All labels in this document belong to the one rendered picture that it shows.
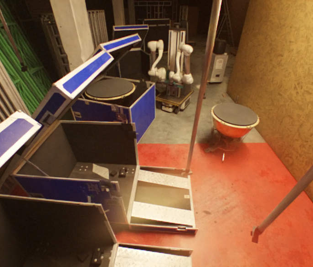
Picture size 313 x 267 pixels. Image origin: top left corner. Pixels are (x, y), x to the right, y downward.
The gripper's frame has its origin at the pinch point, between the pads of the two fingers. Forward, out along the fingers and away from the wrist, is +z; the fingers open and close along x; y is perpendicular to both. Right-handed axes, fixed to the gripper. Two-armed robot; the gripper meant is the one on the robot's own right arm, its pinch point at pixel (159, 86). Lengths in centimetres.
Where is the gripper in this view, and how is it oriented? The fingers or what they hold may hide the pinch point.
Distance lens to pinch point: 380.5
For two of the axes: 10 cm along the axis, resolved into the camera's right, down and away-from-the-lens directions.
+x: -8.6, -3.2, 4.0
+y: 5.1, -5.3, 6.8
